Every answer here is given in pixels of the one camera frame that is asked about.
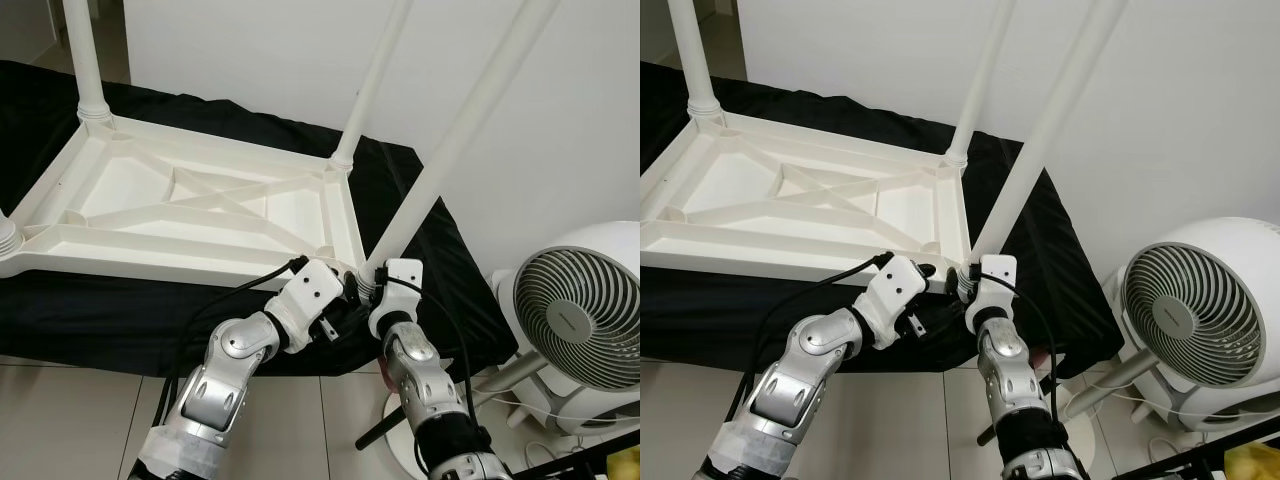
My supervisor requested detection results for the black metal rack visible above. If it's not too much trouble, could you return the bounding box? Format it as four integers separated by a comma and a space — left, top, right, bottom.
520, 430, 641, 480
1140, 435, 1280, 480

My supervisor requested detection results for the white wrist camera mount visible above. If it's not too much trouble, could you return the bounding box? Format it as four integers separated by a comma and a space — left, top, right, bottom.
265, 258, 346, 351
965, 255, 1019, 336
368, 258, 423, 341
855, 253, 929, 349

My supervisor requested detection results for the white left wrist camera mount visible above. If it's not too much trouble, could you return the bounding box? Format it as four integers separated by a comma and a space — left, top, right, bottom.
265, 258, 346, 351
855, 253, 929, 349

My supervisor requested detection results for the black cloth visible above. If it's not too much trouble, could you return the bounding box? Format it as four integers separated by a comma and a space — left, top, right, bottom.
640, 60, 1126, 373
0, 60, 521, 379

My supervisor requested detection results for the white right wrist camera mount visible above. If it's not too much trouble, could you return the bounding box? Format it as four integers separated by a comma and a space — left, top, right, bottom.
368, 258, 423, 341
965, 255, 1019, 336

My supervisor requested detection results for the white pedestal fan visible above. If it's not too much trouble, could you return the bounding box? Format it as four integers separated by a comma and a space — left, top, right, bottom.
1060, 217, 1280, 451
385, 222, 641, 480

